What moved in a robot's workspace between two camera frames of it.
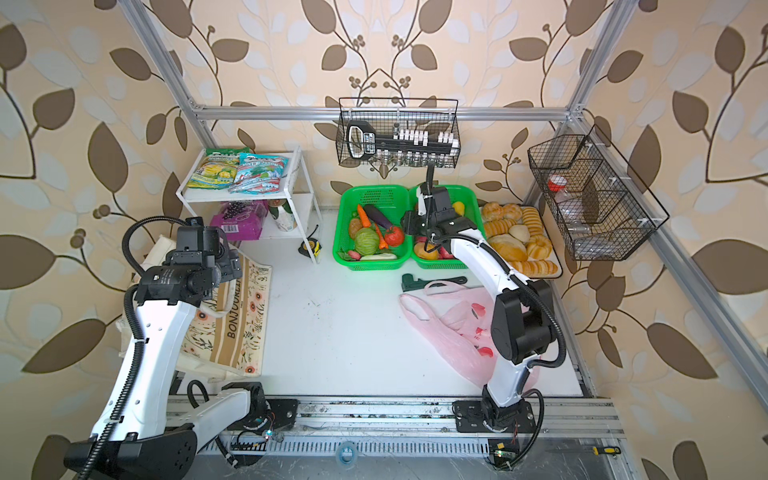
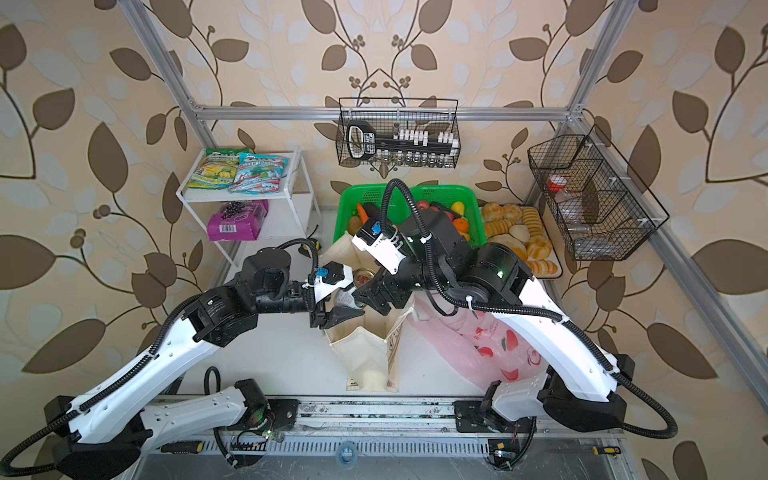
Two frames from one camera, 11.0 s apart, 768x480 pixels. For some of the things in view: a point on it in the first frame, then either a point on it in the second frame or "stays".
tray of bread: [520, 237] stays
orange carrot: [364, 218] stays
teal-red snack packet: [259, 174] stays
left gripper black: [229, 264] to [337, 313]
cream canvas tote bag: [224, 339] to [372, 345]
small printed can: [282, 214] to [362, 276]
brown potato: [355, 226] stays
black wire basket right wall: [606, 210] stays
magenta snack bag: [241, 220] stays
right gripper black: [409, 225] to [383, 281]
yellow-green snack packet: [217, 168] stays
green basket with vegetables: [389, 201] stays
